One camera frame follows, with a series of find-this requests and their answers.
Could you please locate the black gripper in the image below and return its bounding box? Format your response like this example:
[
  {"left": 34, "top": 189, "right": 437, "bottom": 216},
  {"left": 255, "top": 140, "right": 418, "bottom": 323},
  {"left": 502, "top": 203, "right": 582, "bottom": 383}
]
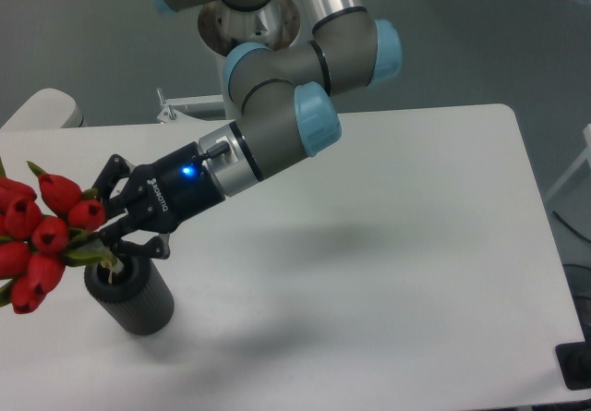
[{"left": 90, "top": 140, "right": 227, "bottom": 267}]

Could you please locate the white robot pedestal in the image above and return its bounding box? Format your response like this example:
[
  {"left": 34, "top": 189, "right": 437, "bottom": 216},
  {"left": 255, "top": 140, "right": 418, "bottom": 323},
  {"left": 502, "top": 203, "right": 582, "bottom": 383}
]
[{"left": 155, "top": 0, "right": 301, "bottom": 125}]

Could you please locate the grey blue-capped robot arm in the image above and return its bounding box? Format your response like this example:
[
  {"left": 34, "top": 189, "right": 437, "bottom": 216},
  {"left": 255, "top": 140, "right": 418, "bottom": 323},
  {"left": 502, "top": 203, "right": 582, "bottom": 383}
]
[{"left": 91, "top": 0, "right": 402, "bottom": 259}]

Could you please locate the white furniture frame right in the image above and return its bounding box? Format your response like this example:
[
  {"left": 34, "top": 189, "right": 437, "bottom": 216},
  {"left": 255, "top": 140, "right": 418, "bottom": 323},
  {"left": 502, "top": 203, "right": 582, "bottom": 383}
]
[{"left": 543, "top": 125, "right": 590, "bottom": 209}]

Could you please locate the white chair back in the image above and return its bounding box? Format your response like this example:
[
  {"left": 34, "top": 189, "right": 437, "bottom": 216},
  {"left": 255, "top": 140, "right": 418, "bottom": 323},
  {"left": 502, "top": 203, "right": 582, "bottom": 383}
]
[{"left": 1, "top": 88, "right": 88, "bottom": 132}]

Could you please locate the dark grey ribbed vase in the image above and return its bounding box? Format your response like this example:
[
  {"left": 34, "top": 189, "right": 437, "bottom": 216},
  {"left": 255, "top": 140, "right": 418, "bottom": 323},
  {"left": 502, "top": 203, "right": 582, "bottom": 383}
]
[{"left": 84, "top": 257, "right": 175, "bottom": 336}]

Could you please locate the black device at table edge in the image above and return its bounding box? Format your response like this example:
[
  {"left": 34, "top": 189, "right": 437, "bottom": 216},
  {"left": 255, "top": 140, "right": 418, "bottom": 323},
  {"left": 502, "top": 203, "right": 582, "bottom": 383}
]
[{"left": 555, "top": 342, "right": 590, "bottom": 391}]

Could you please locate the red tulip bouquet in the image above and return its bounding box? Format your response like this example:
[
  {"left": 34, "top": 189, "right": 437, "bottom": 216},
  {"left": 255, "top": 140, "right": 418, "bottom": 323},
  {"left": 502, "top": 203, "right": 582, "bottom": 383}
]
[{"left": 1, "top": 162, "right": 123, "bottom": 314}]

